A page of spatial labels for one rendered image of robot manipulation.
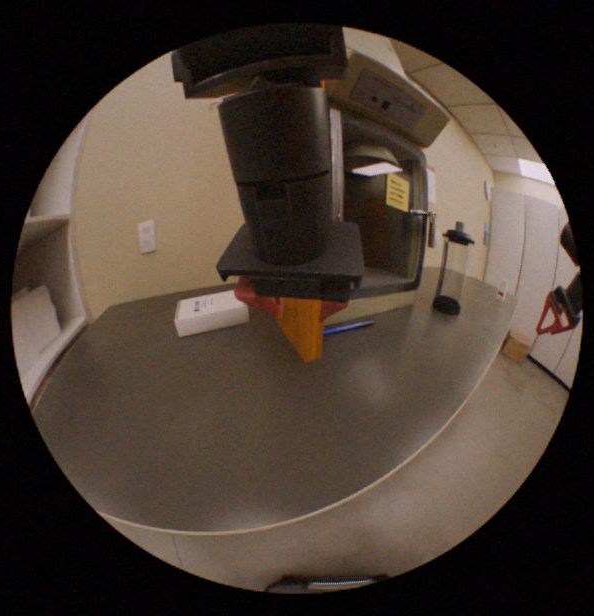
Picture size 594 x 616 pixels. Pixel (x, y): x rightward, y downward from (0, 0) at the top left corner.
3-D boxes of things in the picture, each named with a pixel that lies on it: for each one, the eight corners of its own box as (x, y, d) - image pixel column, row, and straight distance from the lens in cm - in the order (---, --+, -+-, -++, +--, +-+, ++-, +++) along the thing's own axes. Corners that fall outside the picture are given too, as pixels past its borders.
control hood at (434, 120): (323, 101, 45) (321, 73, 51) (423, 149, 65) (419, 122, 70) (359, 75, 38) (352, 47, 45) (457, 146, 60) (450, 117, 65)
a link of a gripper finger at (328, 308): (283, 291, 24) (270, 225, 19) (342, 295, 24) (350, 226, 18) (271, 340, 21) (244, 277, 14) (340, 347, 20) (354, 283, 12)
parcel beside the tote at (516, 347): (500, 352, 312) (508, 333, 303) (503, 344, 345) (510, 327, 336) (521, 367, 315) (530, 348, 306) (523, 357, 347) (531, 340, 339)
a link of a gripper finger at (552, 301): (527, 316, 46) (553, 284, 43) (539, 318, 52) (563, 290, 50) (537, 348, 44) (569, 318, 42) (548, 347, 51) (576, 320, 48)
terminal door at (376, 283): (327, 304, 39) (329, 109, 44) (417, 289, 60) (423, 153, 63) (329, 305, 38) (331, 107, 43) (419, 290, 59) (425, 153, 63)
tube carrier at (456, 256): (425, 298, 66) (435, 231, 64) (447, 298, 74) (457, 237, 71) (445, 313, 59) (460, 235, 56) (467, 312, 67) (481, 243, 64)
